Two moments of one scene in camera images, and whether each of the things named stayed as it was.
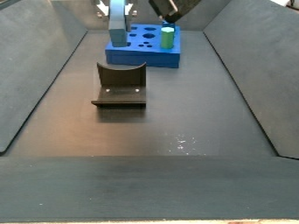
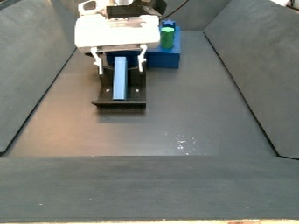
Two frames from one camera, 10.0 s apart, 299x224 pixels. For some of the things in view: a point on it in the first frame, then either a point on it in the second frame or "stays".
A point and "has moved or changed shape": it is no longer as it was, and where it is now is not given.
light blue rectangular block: x=116 y=27 has moved or changed shape
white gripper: x=126 y=15 to x=103 y=31
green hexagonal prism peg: x=167 y=37 stays
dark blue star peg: x=167 y=24 stays
